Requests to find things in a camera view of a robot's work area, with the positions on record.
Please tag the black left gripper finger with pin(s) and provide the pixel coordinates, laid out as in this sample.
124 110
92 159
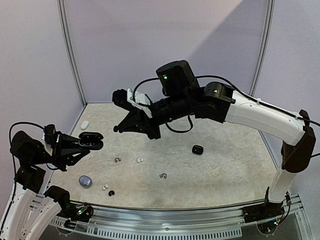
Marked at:
73 156
68 141

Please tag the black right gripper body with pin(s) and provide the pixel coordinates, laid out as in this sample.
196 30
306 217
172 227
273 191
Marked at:
149 122

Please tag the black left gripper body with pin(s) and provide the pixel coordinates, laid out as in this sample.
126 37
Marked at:
57 159

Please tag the white oval charging case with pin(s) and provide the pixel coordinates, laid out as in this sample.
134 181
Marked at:
84 125

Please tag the small black case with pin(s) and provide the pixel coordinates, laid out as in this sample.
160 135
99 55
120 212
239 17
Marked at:
91 141

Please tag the black ring earbud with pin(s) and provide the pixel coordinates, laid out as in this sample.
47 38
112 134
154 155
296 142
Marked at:
111 193

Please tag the glossy black earbud charging case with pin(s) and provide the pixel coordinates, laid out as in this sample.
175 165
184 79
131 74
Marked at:
197 150

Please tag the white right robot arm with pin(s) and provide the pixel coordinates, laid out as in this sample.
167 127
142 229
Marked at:
220 101

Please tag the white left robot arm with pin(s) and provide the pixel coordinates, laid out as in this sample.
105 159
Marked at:
15 223

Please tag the silver blue charging case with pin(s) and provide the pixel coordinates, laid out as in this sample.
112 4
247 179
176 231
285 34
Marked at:
85 181

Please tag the silver earbud left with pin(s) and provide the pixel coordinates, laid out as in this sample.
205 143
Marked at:
117 160

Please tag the silver earbud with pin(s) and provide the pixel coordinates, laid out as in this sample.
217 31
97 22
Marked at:
163 176
117 160

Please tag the white earbud lower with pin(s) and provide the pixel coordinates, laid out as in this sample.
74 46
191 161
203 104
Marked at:
105 187

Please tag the silver earbud right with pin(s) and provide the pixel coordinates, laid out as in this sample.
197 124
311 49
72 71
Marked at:
163 176

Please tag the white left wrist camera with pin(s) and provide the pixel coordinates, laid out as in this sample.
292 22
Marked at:
51 137

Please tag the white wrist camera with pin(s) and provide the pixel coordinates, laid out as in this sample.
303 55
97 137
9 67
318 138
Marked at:
128 100
51 137

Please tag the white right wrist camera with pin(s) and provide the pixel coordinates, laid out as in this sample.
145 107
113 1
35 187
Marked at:
128 100

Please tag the white perforated cable tray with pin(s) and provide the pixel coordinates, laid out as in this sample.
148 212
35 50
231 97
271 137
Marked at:
108 230

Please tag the aluminium left corner post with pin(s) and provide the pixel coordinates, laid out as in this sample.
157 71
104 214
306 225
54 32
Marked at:
61 4

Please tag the aluminium corner post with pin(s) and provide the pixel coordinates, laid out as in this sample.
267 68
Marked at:
263 45
61 4

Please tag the aluminium right corner post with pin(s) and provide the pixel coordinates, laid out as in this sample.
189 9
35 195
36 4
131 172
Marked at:
263 45

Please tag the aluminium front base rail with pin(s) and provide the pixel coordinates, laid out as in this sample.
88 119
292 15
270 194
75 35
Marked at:
292 225

